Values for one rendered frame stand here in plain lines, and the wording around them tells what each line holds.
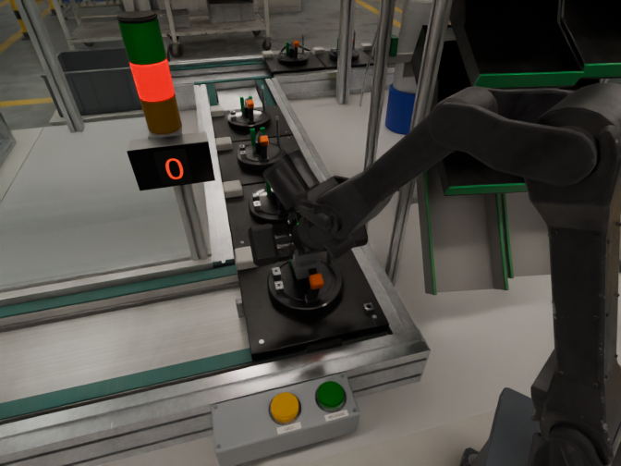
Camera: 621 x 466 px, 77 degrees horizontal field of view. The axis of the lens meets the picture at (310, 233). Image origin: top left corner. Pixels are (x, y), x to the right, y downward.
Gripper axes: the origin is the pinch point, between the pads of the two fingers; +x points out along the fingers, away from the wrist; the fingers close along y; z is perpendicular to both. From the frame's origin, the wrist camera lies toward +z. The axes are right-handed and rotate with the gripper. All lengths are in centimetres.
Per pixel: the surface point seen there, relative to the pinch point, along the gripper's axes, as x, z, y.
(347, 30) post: 67, 84, -46
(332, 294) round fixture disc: 3.2, -10.1, -3.7
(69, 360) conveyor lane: 11.5, -11.9, 42.7
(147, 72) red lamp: -14.0, 24.8, 19.0
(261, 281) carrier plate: 10.2, -5.2, 7.6
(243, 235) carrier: 19.9, 5.6, 9.0
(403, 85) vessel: 53, 52, -56
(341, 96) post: 84, 66, -45
